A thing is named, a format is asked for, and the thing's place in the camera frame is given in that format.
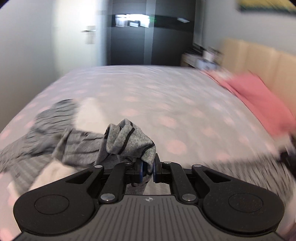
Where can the grey pink-dotted bed cover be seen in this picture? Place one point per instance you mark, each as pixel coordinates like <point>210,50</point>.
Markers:
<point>188,115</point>

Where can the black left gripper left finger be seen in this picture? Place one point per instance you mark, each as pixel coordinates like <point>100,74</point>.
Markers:
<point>109,185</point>

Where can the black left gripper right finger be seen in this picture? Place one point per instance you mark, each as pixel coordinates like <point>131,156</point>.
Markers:
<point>189,186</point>

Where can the grey striped garment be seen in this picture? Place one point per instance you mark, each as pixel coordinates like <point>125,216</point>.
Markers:
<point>122,142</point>
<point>26,157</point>

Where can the grey striped garment on pile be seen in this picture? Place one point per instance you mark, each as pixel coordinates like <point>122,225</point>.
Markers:
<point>26,157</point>

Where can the dark wardrobe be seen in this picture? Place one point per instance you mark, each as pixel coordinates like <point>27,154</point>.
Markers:
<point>152,32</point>

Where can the bedside shelf with items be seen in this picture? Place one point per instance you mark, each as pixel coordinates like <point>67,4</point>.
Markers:
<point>201,58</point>

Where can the pink pillow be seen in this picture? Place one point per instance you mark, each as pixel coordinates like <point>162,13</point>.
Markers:
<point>270,111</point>

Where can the framed landscape painting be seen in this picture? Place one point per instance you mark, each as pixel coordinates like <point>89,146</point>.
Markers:
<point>279,6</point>

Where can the white textured cloth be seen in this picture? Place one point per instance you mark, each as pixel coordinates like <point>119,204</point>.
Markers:
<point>88,118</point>

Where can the beige padded headboard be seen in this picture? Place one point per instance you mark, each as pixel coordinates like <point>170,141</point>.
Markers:
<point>275,68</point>

